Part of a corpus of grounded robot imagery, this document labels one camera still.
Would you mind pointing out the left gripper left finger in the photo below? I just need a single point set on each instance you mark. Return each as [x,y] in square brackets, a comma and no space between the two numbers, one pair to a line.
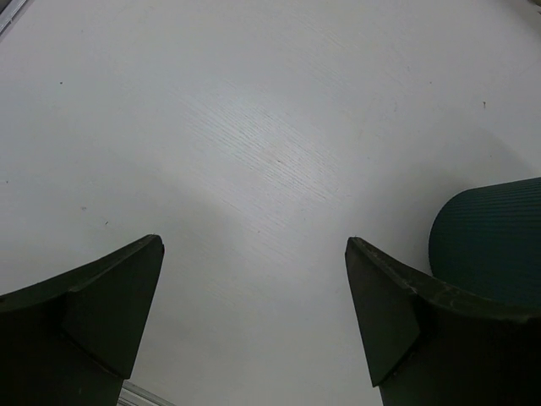
[74,338]

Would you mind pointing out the dark green plastic bin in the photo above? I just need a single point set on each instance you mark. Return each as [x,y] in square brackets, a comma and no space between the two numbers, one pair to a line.
[487,241]

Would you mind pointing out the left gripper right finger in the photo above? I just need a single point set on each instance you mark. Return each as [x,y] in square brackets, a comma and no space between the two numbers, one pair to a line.
[427,342]

